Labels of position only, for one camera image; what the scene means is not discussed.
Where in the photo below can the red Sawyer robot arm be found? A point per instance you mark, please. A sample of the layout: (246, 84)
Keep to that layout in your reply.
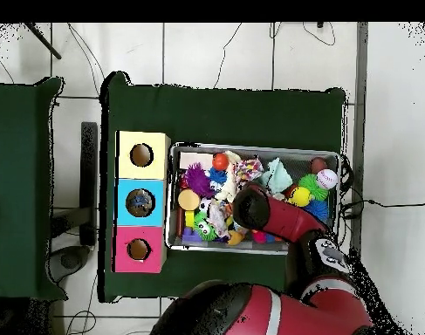
(289, 220)

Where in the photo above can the shallow mesh bin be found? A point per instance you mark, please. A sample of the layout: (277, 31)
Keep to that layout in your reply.
(198, 245)

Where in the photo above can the wooden box with three holes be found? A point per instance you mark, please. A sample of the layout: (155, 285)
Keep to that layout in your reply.
(142, 171)

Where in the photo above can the blue spiky ball with eyes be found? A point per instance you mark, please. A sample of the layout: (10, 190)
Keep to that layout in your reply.
(217, 176)

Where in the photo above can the purple spiky ball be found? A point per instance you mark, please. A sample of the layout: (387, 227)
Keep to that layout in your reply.
(198, 179)

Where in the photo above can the small soccer ball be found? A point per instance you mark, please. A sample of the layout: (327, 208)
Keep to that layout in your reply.
(205, 204)

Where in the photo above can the smooth orange ball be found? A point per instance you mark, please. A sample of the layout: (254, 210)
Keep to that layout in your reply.
(220, 161)

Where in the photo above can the colourful dotted cloth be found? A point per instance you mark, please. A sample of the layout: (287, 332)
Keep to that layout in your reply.
(248, 169)

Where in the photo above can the green spiky ball with eyes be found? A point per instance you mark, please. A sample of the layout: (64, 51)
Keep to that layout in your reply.
(205, 226)

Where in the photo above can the mint green cloth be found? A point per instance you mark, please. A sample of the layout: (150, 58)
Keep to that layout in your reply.
(276, 176)

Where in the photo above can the dark green table cloth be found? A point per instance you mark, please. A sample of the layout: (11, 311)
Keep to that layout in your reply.
(233, 115)

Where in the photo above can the white baseball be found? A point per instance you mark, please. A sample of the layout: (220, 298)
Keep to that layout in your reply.
(326, 179)

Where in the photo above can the black upright stand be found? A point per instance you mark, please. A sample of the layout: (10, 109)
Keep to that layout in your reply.
(89, 174)

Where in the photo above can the grey rounded floor base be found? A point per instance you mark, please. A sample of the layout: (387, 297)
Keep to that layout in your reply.
(70, 260)

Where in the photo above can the green covered side table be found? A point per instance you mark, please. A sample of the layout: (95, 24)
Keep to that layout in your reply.
(20, 192)

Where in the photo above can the black tripod leg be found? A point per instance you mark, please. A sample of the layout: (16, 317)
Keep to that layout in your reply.
(44, 42)

